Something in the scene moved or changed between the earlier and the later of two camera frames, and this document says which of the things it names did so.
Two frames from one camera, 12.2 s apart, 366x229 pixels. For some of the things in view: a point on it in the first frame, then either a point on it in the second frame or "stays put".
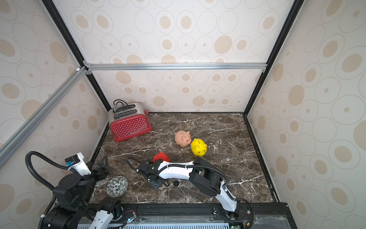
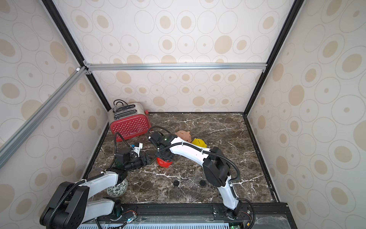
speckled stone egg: (117, 186) stays put
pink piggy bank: (182, 138) stays put
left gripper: (103, 172) -> (147, 159)
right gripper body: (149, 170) -> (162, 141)
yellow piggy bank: (198, 147) stays put
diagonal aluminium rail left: (7, 146) stays put
